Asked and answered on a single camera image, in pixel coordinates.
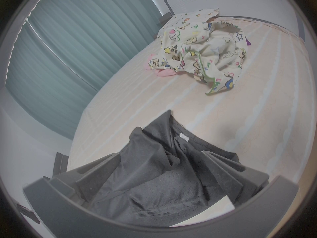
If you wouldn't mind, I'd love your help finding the white printed pyjama top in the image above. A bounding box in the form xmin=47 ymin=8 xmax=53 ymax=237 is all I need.
xmin=148 ymin=21 xmax=248 ymax=96

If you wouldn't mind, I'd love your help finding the pink garment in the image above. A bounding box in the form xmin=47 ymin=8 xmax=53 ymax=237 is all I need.
xmin=145 ymin=54 xmax=175 ymax=77

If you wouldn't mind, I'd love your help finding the white printed pillow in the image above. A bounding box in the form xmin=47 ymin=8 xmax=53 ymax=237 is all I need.
xmin=158 ymin=8 xmax=219 ymax=38

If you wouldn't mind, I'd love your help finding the grey bedside table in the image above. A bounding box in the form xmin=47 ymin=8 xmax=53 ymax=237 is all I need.
xmin=157 ymin=13 xmax=172 ymax=25

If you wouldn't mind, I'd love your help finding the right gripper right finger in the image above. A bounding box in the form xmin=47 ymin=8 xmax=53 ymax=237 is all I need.
xmin=202 ymin=151 xmax=270 ymax=205

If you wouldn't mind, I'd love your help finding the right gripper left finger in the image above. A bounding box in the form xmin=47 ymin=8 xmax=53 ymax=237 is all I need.
xmin=51 ymin=152 xmax=122 ymax=203

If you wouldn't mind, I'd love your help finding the black T-shirt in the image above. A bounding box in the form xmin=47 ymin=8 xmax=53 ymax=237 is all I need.
xmin=87 ymin=109 xmax=241 ymax=229

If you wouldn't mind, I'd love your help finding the blue-green curtain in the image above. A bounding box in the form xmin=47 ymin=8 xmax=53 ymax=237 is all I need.
xmin=27 ymin=0 xmax=164 ymax=92
xmin=4 ymin=21 xmax=99 ymax=141

